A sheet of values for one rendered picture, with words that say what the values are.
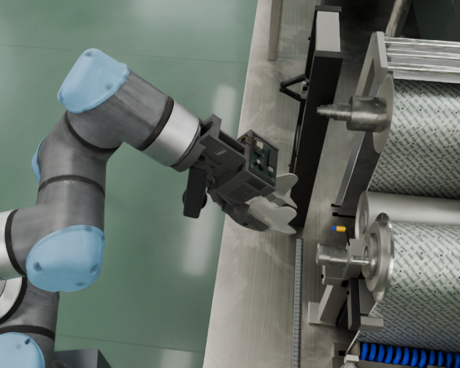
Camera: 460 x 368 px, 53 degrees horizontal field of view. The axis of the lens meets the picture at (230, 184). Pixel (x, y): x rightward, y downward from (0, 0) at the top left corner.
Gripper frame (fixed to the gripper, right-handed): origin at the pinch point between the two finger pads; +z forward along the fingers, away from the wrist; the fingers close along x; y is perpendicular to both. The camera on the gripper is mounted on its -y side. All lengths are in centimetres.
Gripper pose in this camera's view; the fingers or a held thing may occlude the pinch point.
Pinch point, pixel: (285, 217)
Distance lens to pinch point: 69.1
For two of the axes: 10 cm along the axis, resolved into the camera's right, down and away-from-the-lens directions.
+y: 6.4, -4.1, -6.5
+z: 7.6, 4.7, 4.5
